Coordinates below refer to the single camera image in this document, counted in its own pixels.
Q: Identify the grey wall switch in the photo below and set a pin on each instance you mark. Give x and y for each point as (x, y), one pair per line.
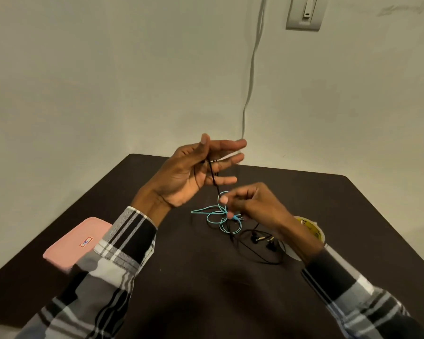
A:
(306, 12)

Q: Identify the person's right hand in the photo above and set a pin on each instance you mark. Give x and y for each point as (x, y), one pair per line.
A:
(259, 206)

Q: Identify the pink pouch case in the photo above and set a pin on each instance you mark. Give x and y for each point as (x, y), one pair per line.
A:
(74, 243)

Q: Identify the person's right forearm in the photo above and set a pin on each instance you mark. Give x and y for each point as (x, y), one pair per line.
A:
(346, 289)

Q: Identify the person's right thumb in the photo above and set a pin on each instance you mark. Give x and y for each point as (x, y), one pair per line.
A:
(231, 200)

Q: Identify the person's left hand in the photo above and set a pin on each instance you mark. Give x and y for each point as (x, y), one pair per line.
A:
(178, 176)

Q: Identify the yellow and white tape roll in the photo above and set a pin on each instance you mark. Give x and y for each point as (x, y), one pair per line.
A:
(314, 229)

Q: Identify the person's left thumb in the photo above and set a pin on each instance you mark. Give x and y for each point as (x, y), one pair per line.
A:
(204, 146)

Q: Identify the person's left middle finger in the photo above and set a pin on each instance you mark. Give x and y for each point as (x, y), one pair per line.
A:
(231, 161)

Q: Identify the person's left forearm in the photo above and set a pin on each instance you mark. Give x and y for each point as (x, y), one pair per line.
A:
(109, 264)

